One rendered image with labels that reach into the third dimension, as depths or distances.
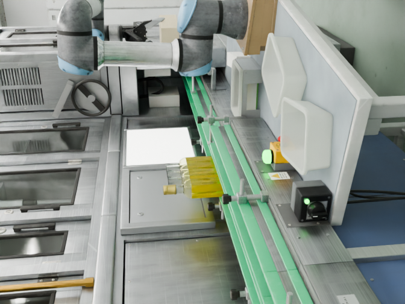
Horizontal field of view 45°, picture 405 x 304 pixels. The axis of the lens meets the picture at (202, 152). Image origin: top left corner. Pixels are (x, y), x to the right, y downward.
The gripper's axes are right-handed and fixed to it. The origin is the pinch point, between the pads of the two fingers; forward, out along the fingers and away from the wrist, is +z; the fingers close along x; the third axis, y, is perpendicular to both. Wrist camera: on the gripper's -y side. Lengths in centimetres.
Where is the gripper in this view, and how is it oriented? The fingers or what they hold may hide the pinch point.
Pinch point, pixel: (165, 34)
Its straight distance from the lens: 222.4
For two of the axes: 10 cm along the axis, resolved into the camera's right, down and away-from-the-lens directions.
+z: 9.9, -0.5, 1.1
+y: -1.2, -5.7, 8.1
